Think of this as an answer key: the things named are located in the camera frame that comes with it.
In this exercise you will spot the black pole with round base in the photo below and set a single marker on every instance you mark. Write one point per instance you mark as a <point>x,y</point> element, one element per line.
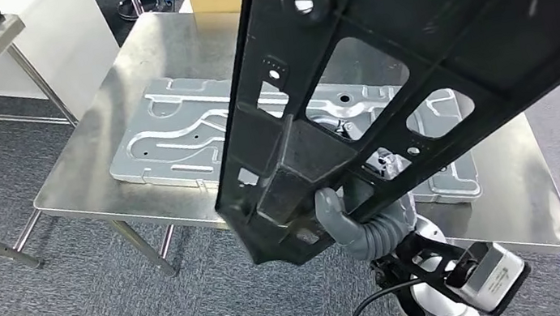
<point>138,7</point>

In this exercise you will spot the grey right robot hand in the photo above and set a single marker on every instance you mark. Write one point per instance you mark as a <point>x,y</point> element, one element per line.
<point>331,215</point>

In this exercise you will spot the stainless steel workbench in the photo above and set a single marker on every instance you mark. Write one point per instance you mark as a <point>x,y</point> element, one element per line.
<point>162,47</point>

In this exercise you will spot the grey metal jig plate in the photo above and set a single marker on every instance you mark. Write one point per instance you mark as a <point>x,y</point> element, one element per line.
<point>174,138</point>

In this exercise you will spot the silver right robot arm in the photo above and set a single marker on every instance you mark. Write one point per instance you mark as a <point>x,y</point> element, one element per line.
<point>382,235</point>

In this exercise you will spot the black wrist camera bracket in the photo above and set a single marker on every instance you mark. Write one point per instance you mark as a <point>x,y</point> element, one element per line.
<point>390,277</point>

